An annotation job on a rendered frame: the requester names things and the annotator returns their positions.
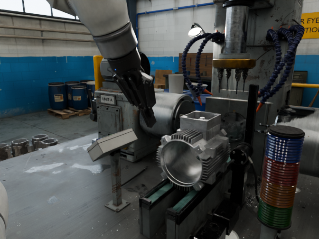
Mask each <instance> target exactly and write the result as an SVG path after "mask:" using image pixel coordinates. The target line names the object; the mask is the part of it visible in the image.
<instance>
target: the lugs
mask: <svg viewBox="0 0 319 239"><path fill-rule="evenodd" d="M225 135H227V133H226V132H225V130H224V129H222V130H220V131H219V136H222V137H224V136H225ZM168 141H170V137H169V136H165V137H164V138H163V139H162V140H161V143H162V144H163V145H165V144H166V143H167V142H168ZM194 149H195V150H196V151H197V153H198V154H201V153H202V152H203V151H205V150H206V148H205V147H204V146H203V144H202V143H200V144H198V145H197V146H196V147H194ZM160 175H161V176H162V177H163V179H164V180H165V179H167V176H166V175H165V173H164V172H162V173H161V174H160ZM203 186H204V184H203V183H202V182H201V181H199V182H198V183H196V184H195V185H193V187H194V189H195V190H196V191H198V190H199V189H201V188H202V187H203Z"/></svg>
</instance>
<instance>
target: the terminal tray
mask: <svg viewBox="0 0 319 239"><path fill-rule="evenodd" d="M184 116H186V117H184ZM184 116H181V117H180V130H183V129H191V130H192V129H193V130H196V131H197V130H198V132H200V134H202V133H203V139H204V140H205V141H208V140H210V139H212V138H213V137H215V136H216V135H218V134H219V131H220V126H221V114H216V113H211V112H204V111H198V112H197V111H194V112H192V113H189V114H186V115H184Z"/></svg>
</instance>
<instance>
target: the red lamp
mask: <svg viewBox="0 0 319 239"><path fill-rule="evenodd" d="M299 167H300V161H299V162H297V163H282V162H278V161H275V160H272V159H270V158H268V157H267V156H266V155H265V157H264V164H263V175H262V176H263V178H264V179H265V180H267V181H268V182H270V183H272V184H276V185H280V186H292V185H295V184H296V183H297V180H298V175H299V169H300V168H299Z"/></svg>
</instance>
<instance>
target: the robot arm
mask: <svg viewBox="0 0 319 239"><path fill-rule="evenodd" d="M46 1H47V2H48V3H49V5H50V6H51V8H53V9H56V10H59V11H61V12H64V13H67V14H69V15H72V16H74V17H76V16H77V17H78V18H79V20H80V21H81V22H82V23H83V24H84V25H85V26H86V27H87V28H88V30H89V31H90V33H91V35H92V36H93V39H94V41H95V43H96V45H97V47H98V49H99V51H100V53H101V55H102V57H104V58H107V61H108V63H109V65H110V67H111V69H112V70H113V71H114V72H115V73H116V75H114V76H113V77H112V80H113V81H114V82H115V83H116V84H117V85H118V86H119V88H120V89H121V91H122V92H123V94H124V95H125V97H126V98H127V100H128V101H129V103H130V104H131V106H136V107H137V108H138V109H139V111H140V113H141V115H142V116H143V119H144V121H145V123H146V125H147V127H149V128H152V127H153V125H154V124H155V123H156V122H157V121H156V119H155V116H154V112H153V109H152V107H153V106H154V105H155V104H156V98H155V91H154V84H153V82H154V78H155V77H154V75H152V74H151V75H150V76H149V75H147V74H145V72H144V69H143V68H142V67H141V58H140V55H139V52H138V50H137V47H136V45H137V43H138V42H137V38H136V36H135V34H134V31H133V28H132V24H131V22H130V19H129V16H128V9H127V3H126V0H46ZM8 215H9V202H8V196H7V192H6V189H5V187H4V186H3V184H2V183H1V182H0V239H6V228H7V223H8Z"/></svg>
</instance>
